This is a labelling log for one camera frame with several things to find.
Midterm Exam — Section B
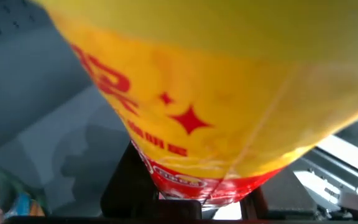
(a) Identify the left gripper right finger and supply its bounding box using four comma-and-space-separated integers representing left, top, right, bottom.
240, 185, 269, 220

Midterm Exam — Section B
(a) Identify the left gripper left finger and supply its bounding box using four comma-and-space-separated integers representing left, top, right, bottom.
100, 142, 202, 220

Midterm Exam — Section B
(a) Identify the yellow and red snack bag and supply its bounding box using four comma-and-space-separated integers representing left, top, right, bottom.
32, 0, 358, 208

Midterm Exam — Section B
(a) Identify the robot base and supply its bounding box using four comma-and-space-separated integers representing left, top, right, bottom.
259, 108, 358, 220

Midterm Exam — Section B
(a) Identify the colourful snack pack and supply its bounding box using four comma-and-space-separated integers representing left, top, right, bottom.
0, 161, 47, 219

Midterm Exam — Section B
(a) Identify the black shop shelf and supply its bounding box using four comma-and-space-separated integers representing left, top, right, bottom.
0, 0, 93, 158

